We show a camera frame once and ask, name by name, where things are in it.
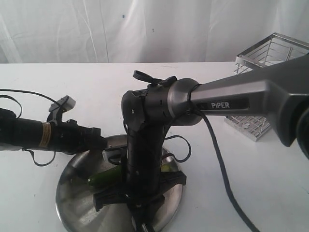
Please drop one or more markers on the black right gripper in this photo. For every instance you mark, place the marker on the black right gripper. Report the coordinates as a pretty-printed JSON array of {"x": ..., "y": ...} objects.
[{"x": 142, "y": 205}]

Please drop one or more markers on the chrome wire utensil basket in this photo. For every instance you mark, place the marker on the chrome wire utensil basket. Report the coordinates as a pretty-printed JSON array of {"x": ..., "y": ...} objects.
[{"x": 273, "y": 49}]

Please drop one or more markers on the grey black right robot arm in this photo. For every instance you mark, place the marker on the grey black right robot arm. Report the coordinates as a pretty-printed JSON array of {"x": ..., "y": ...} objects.
[{"x": 279, "y": 92}]

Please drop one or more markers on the green chili pepper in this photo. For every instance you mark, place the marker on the green chili pepper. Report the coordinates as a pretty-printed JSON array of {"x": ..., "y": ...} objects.
[{"x": 105, "y": 178}]

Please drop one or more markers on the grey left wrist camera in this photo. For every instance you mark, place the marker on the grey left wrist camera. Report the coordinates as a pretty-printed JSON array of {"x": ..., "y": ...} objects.
[{"x": 67, "y": 103}]

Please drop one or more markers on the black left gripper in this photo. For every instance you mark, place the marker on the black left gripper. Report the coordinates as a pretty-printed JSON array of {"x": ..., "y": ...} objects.
[{"x": 70, "y": 138}]

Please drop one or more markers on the round steel plate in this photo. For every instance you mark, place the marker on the round steel plate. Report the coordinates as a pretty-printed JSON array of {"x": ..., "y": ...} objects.
[{"x": 74, "y": 197}]

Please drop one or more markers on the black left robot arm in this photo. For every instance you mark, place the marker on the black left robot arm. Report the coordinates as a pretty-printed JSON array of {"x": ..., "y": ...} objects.
[{"x": 24, "y": 133}]

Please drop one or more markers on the green cucumber slice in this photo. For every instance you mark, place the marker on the green cucumber slice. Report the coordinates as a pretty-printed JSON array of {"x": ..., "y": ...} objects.
[{"x": 165, "y": 168}]

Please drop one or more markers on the white backdrop curtain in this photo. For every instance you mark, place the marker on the white backdrop curtain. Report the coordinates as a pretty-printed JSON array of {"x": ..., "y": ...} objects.
[{"x": 118, "y": 31}]

